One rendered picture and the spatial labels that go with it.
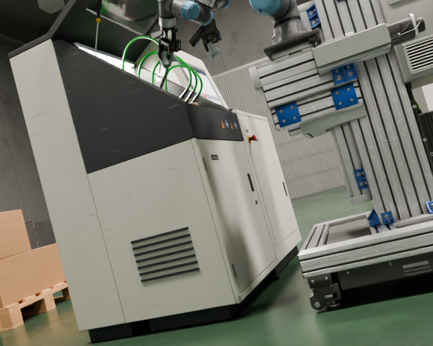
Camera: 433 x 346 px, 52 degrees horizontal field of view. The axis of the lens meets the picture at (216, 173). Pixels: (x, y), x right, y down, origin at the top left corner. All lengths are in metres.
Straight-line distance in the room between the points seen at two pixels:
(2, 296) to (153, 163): 2.02
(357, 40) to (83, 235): 1.48
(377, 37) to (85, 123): 1.32
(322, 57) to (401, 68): 0.40
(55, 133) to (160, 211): 0.67
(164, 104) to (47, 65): 0.67
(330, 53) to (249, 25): 10.10
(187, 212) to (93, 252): 0.53
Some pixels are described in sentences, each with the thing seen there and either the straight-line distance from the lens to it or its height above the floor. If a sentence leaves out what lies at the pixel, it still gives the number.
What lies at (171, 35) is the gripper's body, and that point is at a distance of 2.12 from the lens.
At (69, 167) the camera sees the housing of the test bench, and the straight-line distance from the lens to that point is 2.25.
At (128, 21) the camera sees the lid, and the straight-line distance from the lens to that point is 2.65.
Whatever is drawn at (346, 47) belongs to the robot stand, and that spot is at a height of 0.91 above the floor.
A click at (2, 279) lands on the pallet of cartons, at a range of 3.71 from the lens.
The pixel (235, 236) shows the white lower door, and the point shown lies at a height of 0.33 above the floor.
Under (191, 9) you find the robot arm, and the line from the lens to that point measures 2.01.
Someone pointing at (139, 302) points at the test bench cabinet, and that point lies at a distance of 2.15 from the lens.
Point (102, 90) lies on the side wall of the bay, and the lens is 2.15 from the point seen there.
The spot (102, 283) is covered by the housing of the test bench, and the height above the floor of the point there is 0.27.
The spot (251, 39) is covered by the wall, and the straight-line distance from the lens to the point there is 11.68.
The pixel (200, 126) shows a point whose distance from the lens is 2.00.
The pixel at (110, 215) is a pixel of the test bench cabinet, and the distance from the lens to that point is 2.14.
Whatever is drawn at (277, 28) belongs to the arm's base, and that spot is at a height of 1.12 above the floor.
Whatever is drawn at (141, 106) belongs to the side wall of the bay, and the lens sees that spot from 2.03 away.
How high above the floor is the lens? 0.52
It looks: 3 degrees up
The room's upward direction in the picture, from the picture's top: 16 degrees counter-clockwise
